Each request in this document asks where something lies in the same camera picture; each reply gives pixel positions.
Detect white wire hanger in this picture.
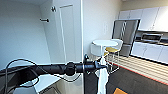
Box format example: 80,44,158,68
99,54,108,68

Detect stainless steel fridge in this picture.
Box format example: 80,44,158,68
111,18,141,57

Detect white upper kitchen cabinets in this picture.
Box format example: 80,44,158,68
118,6,168,33

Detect white wall switch plate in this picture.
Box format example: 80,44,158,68
103,23,109,34

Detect white kitchen cabinets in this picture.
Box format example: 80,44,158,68
118,6,168,33
130,41,168,64

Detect white lower kitchen cabinets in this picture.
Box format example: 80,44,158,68
130,41,168,64

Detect white round high table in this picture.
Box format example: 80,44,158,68
92,39,119,63

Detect black door hinge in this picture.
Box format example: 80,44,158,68
50,5,57,13

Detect yellow shell bar stool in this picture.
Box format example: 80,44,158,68
104,46,121,74

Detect black microwave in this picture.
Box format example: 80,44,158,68
142,33,161,42

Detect black wardrobe hook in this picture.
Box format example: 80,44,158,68
39,17,50,23

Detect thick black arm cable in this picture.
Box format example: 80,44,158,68
3,58,41,94

